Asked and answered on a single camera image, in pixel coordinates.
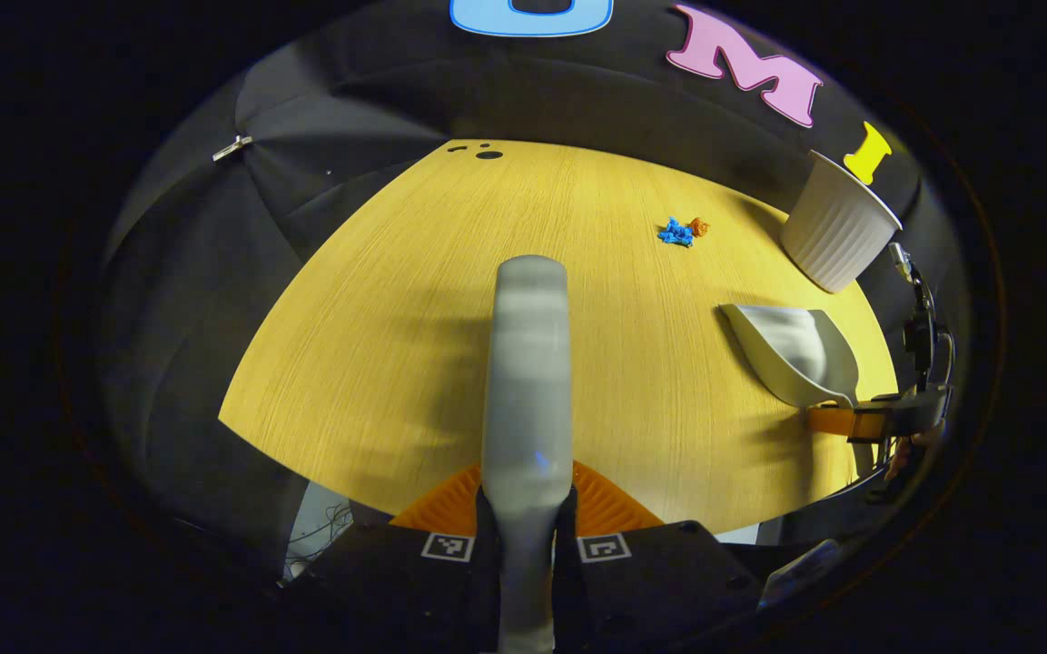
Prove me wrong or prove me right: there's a white dustpan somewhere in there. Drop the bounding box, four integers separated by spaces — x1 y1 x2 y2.
719 303 861 411

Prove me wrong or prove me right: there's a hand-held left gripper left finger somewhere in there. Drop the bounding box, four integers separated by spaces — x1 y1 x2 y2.
290 461 499 651

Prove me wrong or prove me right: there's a wooden desktop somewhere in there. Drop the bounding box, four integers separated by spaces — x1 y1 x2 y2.
217 138 900 537

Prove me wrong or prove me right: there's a black backdrop cloth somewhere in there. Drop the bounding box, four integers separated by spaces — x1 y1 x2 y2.
96 0 971 587

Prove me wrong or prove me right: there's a tangle of black cables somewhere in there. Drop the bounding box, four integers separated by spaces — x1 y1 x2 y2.
290 480 353 580

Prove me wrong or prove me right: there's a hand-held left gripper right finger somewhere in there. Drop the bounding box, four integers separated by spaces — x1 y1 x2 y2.
555 461 765 651

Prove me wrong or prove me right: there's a white ribbed garbage bin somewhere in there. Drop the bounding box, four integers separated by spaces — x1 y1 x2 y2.
779 150 904 295

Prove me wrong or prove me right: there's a small white broom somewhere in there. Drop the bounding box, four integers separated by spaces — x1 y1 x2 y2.
480 254 577 654

